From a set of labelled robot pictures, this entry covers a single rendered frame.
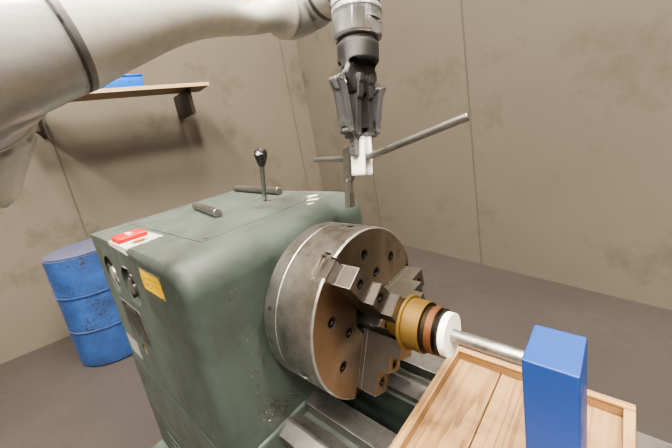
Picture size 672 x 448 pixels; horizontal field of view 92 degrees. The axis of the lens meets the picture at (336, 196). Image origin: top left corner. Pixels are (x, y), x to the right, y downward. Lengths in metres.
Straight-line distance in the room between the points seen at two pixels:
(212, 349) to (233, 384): 0.09
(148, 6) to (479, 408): 0.78
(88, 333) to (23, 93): 2.78
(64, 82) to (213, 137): 3.51
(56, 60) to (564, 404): 0.62
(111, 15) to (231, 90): 3.64
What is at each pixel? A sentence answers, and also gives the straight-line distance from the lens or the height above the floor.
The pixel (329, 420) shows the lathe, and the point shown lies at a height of 0.86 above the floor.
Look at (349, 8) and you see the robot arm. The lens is 0.62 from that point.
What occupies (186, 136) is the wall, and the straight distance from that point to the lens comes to 3.77.
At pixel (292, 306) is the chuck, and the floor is 1.15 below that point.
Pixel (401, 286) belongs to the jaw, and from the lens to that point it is 0.67.
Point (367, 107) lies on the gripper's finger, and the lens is 0.61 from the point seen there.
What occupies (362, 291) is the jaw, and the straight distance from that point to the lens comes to 0.55.
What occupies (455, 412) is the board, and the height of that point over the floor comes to 0.88.
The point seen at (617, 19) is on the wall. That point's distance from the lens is 2.57.
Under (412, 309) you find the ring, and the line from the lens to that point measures 0.57.
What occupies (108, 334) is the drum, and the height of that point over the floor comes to 0.23.
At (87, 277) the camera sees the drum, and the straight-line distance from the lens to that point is 2.89.
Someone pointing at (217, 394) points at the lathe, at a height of 1.02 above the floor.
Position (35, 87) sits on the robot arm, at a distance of 0.36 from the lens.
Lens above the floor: 1.43
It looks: 13 degrees down
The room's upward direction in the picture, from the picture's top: 10 degrees counter-clockwise
